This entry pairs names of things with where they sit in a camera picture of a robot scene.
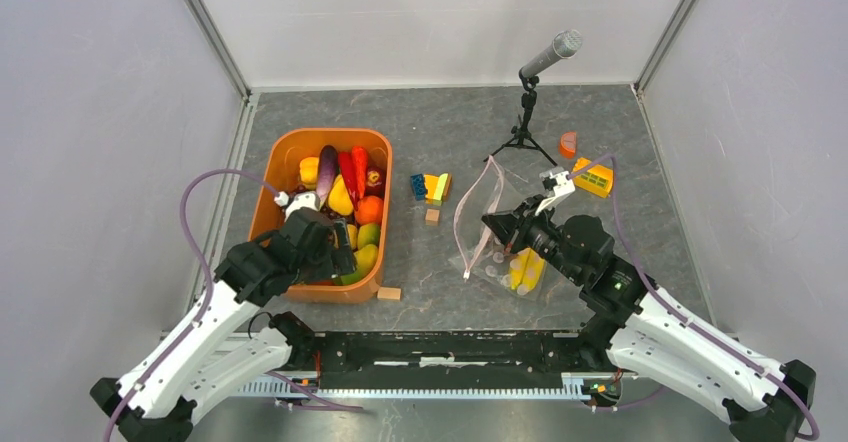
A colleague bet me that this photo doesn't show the clear zip top bag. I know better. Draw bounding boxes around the clear zip top bag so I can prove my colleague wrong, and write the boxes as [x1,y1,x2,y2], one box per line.
[450,156,548,300]

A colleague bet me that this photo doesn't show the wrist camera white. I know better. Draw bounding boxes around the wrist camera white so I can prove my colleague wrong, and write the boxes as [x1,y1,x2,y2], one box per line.
[273,191,321,221]
[535,166,576,215]

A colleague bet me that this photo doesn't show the red apple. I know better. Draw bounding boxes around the red apple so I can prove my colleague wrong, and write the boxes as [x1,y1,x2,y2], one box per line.
[365,166,387,197]

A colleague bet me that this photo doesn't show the grey microphone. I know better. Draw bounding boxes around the grey microphone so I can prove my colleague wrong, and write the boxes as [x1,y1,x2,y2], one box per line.
[519,29,583,80]

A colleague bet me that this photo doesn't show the yellow toy brick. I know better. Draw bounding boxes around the yellow toy brick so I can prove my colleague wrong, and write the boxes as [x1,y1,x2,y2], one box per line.
[574,164,614,198]

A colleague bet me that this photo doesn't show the yellow pear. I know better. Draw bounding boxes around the yellow pear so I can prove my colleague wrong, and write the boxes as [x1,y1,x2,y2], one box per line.
[354,244,380,276]

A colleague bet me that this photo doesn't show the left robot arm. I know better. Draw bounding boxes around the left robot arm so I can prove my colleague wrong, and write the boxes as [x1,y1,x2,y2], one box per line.
[90,208,355,441]

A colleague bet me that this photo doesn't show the yellow bell pepper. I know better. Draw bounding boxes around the yellow bell pepper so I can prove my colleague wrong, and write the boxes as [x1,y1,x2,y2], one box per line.
[326,175,354,217]

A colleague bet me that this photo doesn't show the purple eggplant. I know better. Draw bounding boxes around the purple eggplant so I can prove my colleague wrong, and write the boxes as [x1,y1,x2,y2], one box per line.
[315,145,338,207]

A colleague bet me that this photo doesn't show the small wooden cube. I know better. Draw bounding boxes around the small wooden cube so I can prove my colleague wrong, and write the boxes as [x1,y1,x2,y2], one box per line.
[425,208,441,226]

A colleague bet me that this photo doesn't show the black microphone tripod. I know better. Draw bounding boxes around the black microphone tripod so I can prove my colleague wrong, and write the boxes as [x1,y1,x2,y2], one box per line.
[490,73,557,166]

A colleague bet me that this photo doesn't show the orange fruit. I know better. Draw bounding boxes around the orange fruit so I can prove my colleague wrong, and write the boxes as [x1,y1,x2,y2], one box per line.
[354,195,385,226]

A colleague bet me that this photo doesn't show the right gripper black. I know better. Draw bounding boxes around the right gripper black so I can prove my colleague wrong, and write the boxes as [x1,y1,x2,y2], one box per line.
[481,194,584,284]

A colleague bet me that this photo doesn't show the orange carrot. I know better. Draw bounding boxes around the orange carrot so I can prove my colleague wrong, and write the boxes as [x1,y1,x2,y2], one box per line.
[351,146,369,198]

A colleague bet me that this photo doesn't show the orange plastic bin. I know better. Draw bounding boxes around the orange plastic bin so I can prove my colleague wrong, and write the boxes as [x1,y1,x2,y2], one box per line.
[264,128,393,304]

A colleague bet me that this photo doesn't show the yellow banana bunch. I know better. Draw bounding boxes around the yellow banana bunch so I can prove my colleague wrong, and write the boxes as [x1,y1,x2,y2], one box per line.
[506,249,547,296]

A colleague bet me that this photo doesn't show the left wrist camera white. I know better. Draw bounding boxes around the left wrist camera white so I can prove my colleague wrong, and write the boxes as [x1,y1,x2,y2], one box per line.
[273,191,321,221]

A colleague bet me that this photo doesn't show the green star fruit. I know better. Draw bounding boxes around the green star fruit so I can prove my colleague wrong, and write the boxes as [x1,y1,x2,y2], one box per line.
[334,270,367,286]

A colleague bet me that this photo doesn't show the yellow green mango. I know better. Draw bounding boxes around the yellow green mango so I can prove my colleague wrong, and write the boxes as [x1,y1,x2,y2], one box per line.
[357,223,381,249]

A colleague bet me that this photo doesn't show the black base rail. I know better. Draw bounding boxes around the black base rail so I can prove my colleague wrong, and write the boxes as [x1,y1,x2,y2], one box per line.
[228,311,654,407]

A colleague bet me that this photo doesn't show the multicolour toy brick stack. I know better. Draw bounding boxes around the multicolour toy brick stack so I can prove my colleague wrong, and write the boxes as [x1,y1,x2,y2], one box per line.
[410,173,452,206]

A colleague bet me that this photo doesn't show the red chili pepper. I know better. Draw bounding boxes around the red chili pepper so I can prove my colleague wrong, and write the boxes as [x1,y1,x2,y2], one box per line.
[338,152,360,209]

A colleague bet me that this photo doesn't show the wooden block near bin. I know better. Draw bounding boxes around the wooden block near bin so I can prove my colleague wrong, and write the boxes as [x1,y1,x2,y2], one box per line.
[377,286,402,301]

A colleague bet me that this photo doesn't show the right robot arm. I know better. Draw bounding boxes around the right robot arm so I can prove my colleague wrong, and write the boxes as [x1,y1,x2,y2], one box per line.
[481,196,820,441]

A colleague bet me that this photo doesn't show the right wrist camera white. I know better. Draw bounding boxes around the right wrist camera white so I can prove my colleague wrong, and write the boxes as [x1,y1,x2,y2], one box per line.
[535,166,576,215]

